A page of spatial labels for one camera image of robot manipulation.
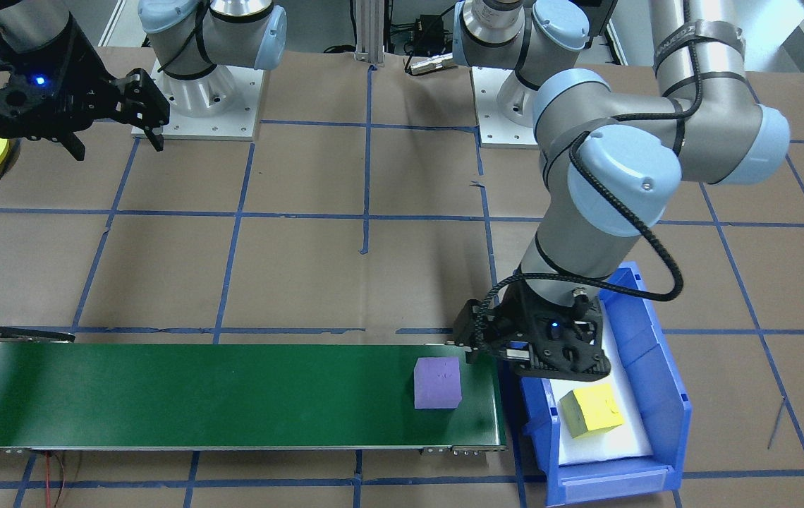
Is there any purple foam block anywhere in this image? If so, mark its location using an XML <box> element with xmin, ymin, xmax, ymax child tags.
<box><xmin>413</xmin><ymin>356</ymin><xmax>463</xmax><ymax>410</ymax></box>

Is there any yellow foam block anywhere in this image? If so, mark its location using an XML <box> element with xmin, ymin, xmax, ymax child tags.
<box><xmin>559</xmin><ymin>383</ymin><xmax>626</xmax><ymax>438</ymax></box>

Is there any blue plastic storage bin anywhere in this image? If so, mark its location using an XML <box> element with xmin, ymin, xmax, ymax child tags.
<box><xmin>499</xmin><ymin>261</ymin><xmax>693</xmax><ymax>507</ymax></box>

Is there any white foam pad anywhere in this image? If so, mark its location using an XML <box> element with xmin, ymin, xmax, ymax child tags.
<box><xmin>550</xmin><ymin>310</ymin><xmax>654</xmax><ymax>466</ymax></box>

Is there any green conveyor belt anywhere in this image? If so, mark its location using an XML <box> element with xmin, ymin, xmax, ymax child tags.
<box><xmin>0</xmin><ymin>326</ymin><xmax>508</xmax><ymax>456</ymax></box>

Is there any silver metal connector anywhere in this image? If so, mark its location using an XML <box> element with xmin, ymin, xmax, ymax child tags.
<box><xmin>406</xmin><ymin>55</ymin><xmax>456</xmax><ymax>75</ymax></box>

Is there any black power brick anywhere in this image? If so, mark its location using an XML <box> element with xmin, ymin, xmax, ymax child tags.
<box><xmin>413</xmin><ymin>14</ymin><xmax>445</xmax><ymax>44</ymax></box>

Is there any white square base plate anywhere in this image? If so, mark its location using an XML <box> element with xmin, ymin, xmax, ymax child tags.
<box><xmin>132</xmin><ymin>56</ymin><xmax>264</xmax><ymax>142</ymax></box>
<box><xmin>471</xmin><ymin>65</ymin><xmax>590</xmax><ymax>149</ymax></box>

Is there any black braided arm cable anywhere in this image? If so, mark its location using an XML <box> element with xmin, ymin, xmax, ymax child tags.
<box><xmin>476</xmin><ymin>0</ymin><xmax>702</xmax><ymax>339</ymax></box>

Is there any thin red conveyor wire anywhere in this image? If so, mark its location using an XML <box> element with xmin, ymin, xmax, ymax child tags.
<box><xmin>42</xmin><ymin>452</ymin><xmax>68</xmax><ymax>508</ymax></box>

